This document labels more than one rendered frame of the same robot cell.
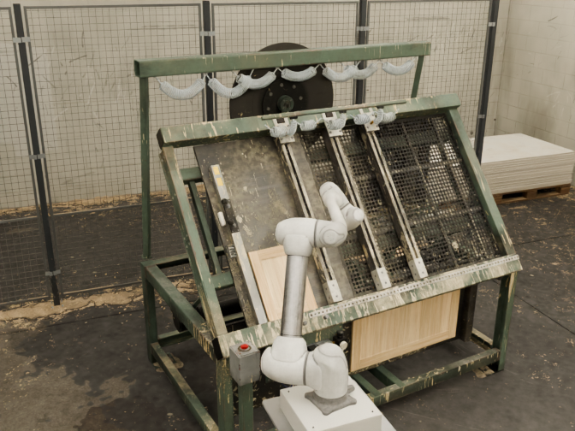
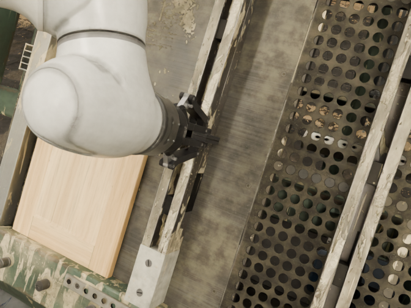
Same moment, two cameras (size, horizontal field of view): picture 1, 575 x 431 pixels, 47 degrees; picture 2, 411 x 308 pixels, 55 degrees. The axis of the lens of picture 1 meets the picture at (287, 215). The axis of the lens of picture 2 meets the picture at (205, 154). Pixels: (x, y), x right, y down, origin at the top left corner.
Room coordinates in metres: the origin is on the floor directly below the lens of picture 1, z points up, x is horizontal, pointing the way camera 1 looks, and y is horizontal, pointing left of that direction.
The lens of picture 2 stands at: (3.26, -0.73, 1.68)
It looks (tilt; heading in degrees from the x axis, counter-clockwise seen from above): 39 degrees down; 58
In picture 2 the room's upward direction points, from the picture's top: straight up
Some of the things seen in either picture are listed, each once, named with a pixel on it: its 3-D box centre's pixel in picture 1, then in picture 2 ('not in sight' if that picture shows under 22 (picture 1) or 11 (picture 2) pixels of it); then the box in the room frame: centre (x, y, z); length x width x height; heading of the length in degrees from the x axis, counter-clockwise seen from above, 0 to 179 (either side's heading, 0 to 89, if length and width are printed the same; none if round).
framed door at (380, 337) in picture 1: (407, 317); not in sight; (3.89, -0.81, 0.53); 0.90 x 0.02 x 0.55; 120
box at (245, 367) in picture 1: (245, 363); not in sight; (2.86, 0.21, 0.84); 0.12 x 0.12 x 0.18; 30
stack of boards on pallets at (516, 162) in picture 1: (466, 172); not in sight; (7.97, -2.25, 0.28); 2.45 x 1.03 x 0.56; 112
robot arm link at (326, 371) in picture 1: (328, 368); not in sight; (2.55, -0.19, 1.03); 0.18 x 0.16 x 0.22; 77
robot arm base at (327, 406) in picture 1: (334, 392); not in sight; (2.55, -0.22, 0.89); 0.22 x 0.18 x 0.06; 121
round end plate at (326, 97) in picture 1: (285, 103); not in sight; (4.43, 0.02, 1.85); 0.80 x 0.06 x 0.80; 120
